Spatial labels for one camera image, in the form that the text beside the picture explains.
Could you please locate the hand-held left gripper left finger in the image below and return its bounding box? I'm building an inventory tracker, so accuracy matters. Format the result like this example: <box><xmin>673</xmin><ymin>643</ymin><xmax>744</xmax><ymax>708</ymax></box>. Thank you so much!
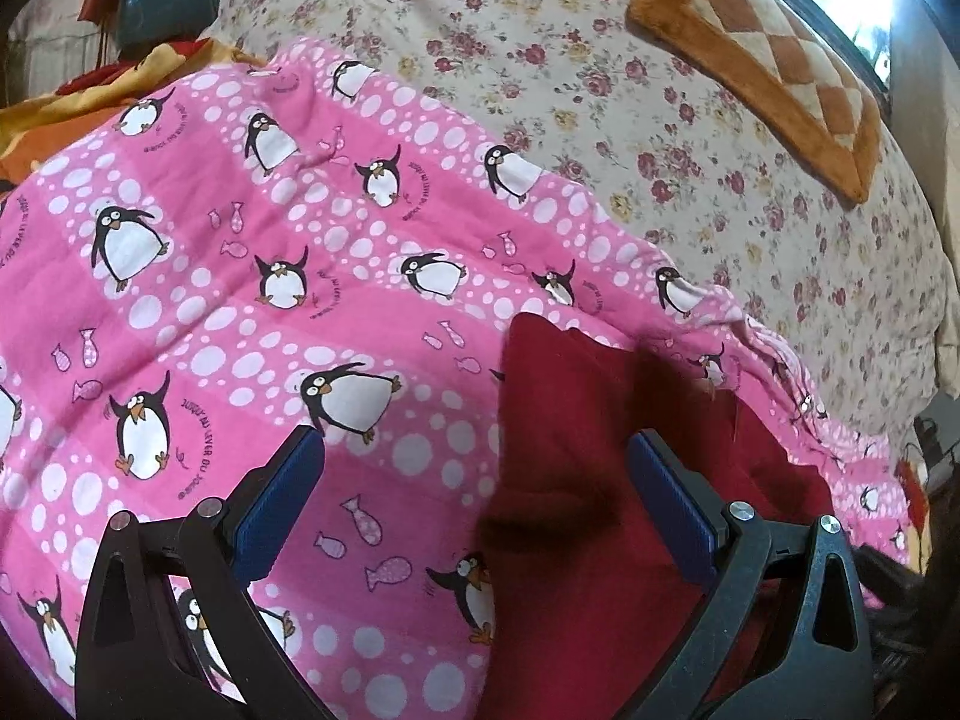
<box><xmin>75</xmin><ymin>424</ymin><xmax>331</xmax><ymax>720</ymax></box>

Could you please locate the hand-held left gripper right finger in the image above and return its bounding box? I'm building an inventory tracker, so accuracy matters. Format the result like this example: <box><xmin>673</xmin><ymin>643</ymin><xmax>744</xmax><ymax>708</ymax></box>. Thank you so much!
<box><xmin>607</xmin><ymin>427</ymin><xmax>875</xmax><ymax>720</ymax></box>

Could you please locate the dark red small garment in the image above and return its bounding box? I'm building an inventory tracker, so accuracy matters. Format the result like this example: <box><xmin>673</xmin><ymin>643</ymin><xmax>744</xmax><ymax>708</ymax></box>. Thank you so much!
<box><xmin>476</xmin><ymin>311</ymin><xmax>837</xmax><ymax>720</ymax></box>

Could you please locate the pink penguin print blanket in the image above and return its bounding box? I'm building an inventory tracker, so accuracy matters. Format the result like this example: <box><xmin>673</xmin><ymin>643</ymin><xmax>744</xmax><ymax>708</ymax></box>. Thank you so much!
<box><xmin>0</xmin><ymin>37</ymin><xmax>912</xmax><ymax>720</ymax></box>

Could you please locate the orange yellow cloth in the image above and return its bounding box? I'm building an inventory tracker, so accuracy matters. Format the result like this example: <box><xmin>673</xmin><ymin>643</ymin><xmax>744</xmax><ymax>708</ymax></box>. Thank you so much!
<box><xmin>0</xmin><ymin>37</ymin><xmax>265</xmax><ymax>182</ymax></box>

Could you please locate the brown checkered cushion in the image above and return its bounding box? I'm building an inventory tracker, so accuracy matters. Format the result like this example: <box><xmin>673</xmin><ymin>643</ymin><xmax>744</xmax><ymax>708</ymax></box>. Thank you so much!
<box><xmin>628</xmin><ymin>0</ymin><xmax>884</xmax><ymax>205</ymax></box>

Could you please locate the floral bed sheet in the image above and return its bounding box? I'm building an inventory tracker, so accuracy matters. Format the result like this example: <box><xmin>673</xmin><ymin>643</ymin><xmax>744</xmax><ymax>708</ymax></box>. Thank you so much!
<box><xmin>199</xmin><ymin>0</ymin><xmax>947</xmax><ymax>451</ymax></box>

